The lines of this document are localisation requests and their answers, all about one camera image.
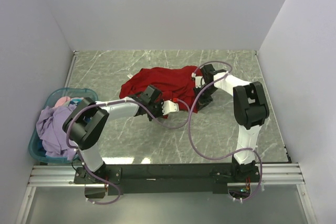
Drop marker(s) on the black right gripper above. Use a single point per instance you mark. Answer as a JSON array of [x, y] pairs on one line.
[[202, 103]]

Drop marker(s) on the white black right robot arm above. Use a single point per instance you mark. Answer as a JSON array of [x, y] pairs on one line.
[[249, 105]]

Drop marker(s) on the teal plastic laundry basket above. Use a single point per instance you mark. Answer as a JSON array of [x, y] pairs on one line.
[[35, 146]]

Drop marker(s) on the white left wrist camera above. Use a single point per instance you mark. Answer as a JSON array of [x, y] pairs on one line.
[[169, 107]]

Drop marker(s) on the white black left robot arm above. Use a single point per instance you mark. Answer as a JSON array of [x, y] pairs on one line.
[[86, 123]]

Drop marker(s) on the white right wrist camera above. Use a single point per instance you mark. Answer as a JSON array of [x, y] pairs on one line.
[[198, 80]]

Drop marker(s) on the red t-shirt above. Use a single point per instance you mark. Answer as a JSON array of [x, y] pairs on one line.
[[173, 83]]

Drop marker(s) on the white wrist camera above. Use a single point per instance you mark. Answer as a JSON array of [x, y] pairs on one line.
[[198, 80], [169, 107]]

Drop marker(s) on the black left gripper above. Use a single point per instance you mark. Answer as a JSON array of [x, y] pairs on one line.
[[159, 103]]

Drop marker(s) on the pink t-shirt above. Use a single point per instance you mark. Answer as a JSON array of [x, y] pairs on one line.
[[62, 101]]

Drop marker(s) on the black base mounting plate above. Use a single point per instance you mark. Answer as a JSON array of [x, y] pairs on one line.
[[170, 178]]

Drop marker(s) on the aluminium frame rail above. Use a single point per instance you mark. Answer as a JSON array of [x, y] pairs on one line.
[[63, 176]]

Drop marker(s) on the lavender t-shirt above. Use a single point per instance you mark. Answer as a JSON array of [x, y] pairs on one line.
[[49, 130]]

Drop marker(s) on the teal t-shirt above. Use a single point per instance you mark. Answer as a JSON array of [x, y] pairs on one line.
[[75, 101]]

